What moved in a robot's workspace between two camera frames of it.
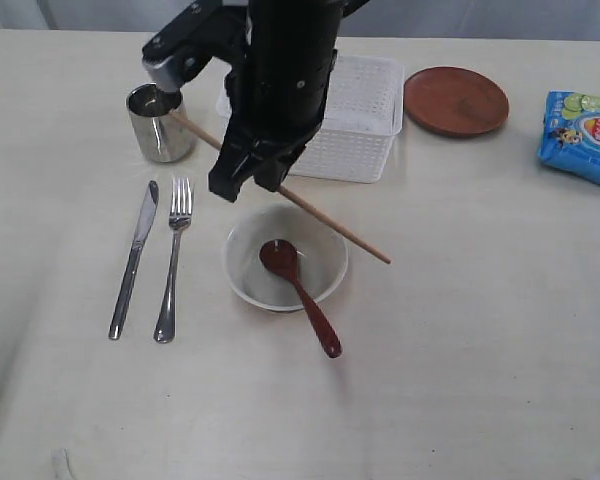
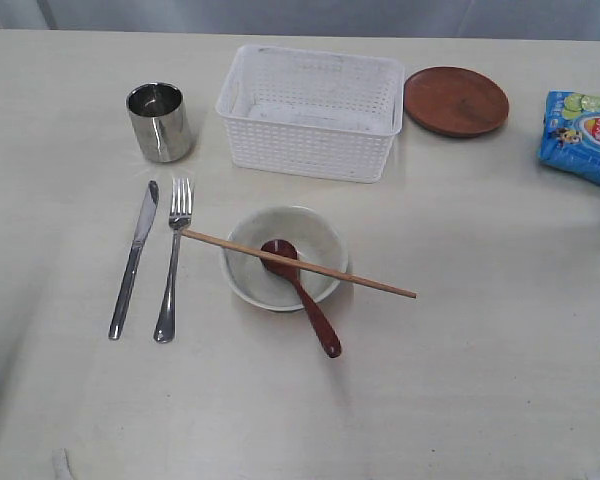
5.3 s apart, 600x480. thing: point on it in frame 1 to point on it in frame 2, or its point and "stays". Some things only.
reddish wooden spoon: x=280 y=257 stays
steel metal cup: x=160 y=136 stays
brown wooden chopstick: x=295 y=199 to x=301 y=262
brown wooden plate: x=454 y=102 stays
